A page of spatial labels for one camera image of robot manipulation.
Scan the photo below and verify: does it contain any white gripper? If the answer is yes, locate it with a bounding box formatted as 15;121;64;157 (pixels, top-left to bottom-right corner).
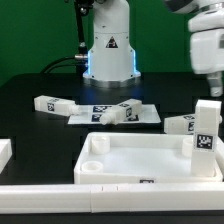
188;11;224;97

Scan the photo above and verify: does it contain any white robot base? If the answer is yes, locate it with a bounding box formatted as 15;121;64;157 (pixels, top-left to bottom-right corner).
83;0;141;88

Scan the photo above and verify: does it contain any white left barrier block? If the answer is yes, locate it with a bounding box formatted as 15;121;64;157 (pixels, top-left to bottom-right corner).
0;139;12;173

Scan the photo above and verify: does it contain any black camera stand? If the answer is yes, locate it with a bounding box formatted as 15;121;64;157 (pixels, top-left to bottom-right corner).
64;0;94;65

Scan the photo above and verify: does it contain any white front barrier rail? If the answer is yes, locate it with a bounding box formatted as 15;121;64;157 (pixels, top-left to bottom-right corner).
0;182;224;214

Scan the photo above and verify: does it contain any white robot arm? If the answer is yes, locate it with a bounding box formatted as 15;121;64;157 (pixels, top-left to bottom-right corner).
163;0;224;97

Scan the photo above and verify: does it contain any white desk top tray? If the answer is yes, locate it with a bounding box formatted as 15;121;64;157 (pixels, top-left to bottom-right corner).
74;132;224;184

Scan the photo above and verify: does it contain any white marker sheet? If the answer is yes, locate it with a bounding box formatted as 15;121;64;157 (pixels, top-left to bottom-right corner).
68;104;161;125

